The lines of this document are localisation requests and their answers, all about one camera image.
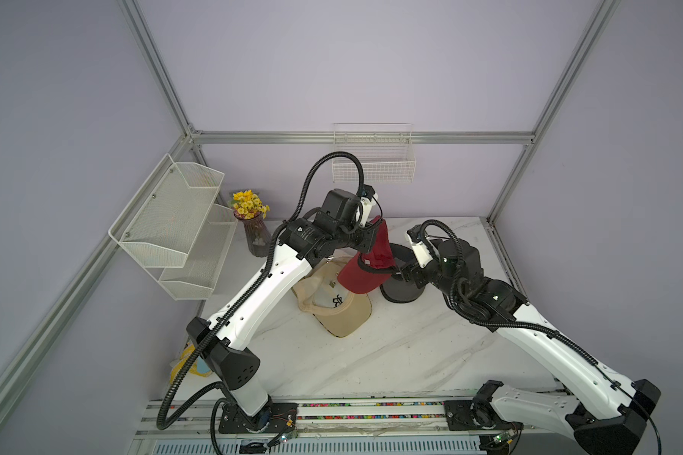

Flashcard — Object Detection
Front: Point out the yellow flower bouquet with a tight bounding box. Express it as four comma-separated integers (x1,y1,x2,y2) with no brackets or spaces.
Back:
231,190,271,221

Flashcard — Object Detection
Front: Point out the red baseball cap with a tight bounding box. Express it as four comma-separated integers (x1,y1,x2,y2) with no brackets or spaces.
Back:
338,220,396,294

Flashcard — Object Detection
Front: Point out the white wire wall basket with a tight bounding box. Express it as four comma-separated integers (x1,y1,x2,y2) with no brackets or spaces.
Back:
332,122,417,185

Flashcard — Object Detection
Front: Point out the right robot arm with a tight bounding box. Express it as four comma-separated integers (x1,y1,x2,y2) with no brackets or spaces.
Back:
402,238,661,454

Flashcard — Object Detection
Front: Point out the purple glass vase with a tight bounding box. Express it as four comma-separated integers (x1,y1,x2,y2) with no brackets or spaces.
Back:
233,212,271,258

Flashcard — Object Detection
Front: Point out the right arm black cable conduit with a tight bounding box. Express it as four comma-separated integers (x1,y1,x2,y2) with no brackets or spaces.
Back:
417,218,664,455

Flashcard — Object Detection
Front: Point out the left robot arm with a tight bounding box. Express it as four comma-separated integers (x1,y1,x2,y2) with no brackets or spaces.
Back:
187,185,382,431

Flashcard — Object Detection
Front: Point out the tan dark-brim baseball cap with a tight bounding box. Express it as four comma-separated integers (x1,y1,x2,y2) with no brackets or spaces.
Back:
291,256,373,337

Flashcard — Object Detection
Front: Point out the dark grey baseball cap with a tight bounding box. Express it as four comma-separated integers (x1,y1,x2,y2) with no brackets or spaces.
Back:
379,244,424,304

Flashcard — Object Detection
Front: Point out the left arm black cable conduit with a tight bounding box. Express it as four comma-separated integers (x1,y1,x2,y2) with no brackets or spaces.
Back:
156,150,366,455

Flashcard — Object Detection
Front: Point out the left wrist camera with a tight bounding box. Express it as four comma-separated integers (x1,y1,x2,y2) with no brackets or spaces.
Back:
357,185,378,228

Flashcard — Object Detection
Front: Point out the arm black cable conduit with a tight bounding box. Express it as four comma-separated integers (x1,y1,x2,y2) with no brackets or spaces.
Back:
417,218,664,455
156,150,366,455

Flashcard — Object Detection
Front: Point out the white two-tier mesh shelf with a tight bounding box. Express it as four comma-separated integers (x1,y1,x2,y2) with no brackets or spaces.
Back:
108,155,237,301

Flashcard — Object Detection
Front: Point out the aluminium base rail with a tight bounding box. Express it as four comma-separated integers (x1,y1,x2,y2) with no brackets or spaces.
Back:
129,392,578,454

